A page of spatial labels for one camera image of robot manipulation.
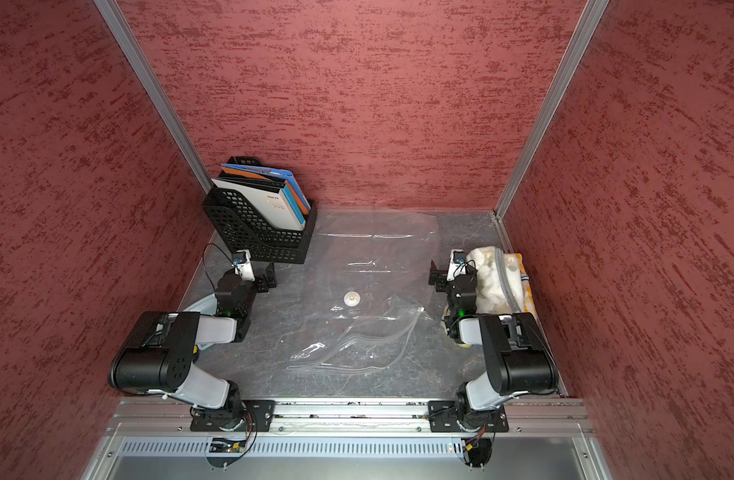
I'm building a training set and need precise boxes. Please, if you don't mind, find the right corner aluminium profile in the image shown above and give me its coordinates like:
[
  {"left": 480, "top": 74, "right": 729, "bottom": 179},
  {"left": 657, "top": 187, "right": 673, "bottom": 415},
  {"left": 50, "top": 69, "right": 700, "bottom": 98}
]
[{"left": 494, "top": 0, "right": 609, "bottom": 221}]

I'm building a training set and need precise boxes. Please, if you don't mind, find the black mesh file holder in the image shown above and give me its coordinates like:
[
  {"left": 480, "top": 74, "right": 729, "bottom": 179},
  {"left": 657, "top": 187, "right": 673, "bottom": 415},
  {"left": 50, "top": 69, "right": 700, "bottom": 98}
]
[{"left": 202, "top": 156, "right": 317, "bottom": 264}]

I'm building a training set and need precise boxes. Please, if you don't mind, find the left corner aluminium profile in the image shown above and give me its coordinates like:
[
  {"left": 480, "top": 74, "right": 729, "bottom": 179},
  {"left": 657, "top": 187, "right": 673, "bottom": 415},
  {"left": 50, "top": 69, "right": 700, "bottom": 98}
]
[{"left": 93, "top": 0, "right": 213, "bottom": 193}]

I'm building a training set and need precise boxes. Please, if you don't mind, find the aluminium front rail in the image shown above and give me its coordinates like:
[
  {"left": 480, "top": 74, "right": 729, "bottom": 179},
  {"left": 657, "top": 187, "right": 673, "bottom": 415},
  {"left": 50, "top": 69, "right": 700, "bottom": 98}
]
[{"left": 105, "top": 397, "right": 596, "bottom": 438}]

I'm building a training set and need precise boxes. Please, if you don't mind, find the clear plastic vacuum bag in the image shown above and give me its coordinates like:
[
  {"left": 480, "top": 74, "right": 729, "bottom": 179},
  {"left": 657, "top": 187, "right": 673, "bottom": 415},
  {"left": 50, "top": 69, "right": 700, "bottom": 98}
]
[{"left": 288, "top": 210, "right": 439, "bottom": 375}]

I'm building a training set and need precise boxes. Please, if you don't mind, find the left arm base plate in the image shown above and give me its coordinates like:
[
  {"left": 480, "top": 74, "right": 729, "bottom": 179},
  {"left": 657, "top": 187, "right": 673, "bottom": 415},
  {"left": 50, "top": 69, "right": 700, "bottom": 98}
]
[{"left": 190, "top": 400, "right": 275, "bottom": 434}]

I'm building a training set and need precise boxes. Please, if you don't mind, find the corner aluminium profile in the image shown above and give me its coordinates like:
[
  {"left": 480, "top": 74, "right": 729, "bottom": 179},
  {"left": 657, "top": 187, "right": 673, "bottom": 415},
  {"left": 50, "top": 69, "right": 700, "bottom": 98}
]
[
  {"left": 93, "top": 0, "right": 213, "bottom": 193},
  {"left": 494, "top": 0, "right": 609, "bottom": 221}
]

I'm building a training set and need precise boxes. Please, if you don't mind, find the orange folder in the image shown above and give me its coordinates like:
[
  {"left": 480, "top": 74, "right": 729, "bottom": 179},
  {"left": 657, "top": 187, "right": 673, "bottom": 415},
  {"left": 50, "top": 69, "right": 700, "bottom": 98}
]
[{"left": 218, "top": 169, "right": 284, "bottom": 184}]

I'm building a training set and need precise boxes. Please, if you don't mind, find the blue folder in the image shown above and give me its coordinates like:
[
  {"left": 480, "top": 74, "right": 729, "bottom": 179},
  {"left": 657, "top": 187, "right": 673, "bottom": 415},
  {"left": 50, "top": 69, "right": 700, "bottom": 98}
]
[{"left": 221, "top": 163, "right": 311, "bottom": 216}]

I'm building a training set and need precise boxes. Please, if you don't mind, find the cream green striped blanket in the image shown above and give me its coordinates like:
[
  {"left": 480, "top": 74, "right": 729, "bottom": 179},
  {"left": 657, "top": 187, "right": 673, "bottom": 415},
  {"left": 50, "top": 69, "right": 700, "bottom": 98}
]
[{"left": 466, "top": 246, "right": 527, "bottom": 314}]

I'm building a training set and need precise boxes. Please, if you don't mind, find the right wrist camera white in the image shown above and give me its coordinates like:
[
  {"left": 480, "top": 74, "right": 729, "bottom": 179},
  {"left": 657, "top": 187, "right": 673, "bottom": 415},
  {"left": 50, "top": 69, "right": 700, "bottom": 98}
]
[{"left": 446, "top": 249, "right": 467, "bottom": 281}]

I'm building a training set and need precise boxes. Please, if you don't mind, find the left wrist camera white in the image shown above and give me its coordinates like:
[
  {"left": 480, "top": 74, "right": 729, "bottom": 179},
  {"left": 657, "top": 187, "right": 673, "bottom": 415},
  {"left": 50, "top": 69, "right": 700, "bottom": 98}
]
[{"left": 232, "top": 249, "right": 255, "bottom": 282}]

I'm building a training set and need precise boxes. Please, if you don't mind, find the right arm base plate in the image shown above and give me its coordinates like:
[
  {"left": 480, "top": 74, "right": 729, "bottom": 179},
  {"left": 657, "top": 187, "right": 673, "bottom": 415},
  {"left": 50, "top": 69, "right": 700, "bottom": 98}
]
[{"left": 426, "top": 400, "right": 509, "bottom": 433}]

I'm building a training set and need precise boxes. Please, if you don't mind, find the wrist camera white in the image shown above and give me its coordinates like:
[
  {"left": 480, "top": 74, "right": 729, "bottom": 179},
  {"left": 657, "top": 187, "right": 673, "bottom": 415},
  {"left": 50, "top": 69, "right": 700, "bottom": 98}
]
[
  {"left": 232, "top": 249, "right": 255, "bottom": 282},
  {"left": 446, "top": 249, "right": 467, "bottom": 281}
]

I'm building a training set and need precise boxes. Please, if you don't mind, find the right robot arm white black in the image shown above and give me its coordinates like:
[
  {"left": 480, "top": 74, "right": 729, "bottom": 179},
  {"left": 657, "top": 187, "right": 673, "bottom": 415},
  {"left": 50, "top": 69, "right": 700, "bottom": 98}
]
[{"left": 428, "top": 261, "right": 559, "bottom": 432}]

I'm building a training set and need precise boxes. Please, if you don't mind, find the white booklet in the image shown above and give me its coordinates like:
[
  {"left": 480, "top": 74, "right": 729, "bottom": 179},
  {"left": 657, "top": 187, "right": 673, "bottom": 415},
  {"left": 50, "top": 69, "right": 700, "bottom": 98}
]
[{"left": 213, "top": 176, "right": 305, "bottom": 231}]

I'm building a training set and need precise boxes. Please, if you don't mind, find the orange white checkered blanket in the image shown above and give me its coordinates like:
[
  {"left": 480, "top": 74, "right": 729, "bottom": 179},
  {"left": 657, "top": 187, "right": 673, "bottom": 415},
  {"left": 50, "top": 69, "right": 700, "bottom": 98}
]
[{"left": 516, "top": 253, "right": 538, "bottom": 319}]

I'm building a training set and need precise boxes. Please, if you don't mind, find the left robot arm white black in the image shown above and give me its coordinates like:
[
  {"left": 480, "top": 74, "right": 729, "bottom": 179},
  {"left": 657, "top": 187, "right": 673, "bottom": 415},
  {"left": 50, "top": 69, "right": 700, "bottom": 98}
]
[{"left": 108, "top": 263, "right": 277, "bottom": 433}]

